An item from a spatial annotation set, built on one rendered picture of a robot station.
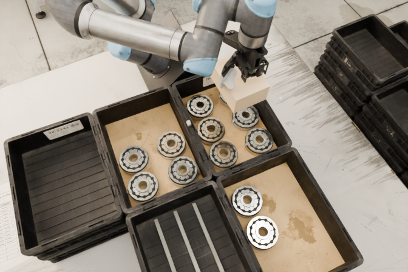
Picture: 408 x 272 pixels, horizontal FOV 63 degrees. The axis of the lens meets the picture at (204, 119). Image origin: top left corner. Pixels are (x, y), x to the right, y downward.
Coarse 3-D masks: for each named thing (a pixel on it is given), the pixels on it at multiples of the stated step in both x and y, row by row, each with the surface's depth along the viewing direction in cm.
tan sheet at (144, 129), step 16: (144, 112) 130; (160, 112) 130; (112, 128) 126; (128, 128) 127; (144, 128) 127; (160, 128) 127; (176, 128) 127; (112, 144) 123; (128, 144) 123; (144, 144) 123; (160, 160) 120; (128, 176) 117; (160, 176) 118; (160, 192) 115
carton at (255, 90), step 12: (216, 72) 105; (240, 72) 104; (216, 84) 110; (240, 84) 102; (252, 84) 102; (264, 84) 102; (228, 96) 104; (240, 96) 100; (252, 96) 102; (264, 96) 106; (240, 108) 105
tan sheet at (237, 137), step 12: (216, 96) 134; (216, 108) 132; (228, 108) 132; (192, 120) 129; (228, 120) 129; (228, 132) 127; (240, 132) 127; (204, 144) 124; (240, 144) 124; (240, 156) 122; (252, 156) 122
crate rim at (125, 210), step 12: (144, 96) 122; (108, 108) 119; (180, 108) 120; (96, 120) 117; (192, 132) 115; (108, 156) 112; (204, 168) 109; (204, 180) 107; (120, 192) 104; (168, 192) 105; (120, 204) 103; (144, 204) 104
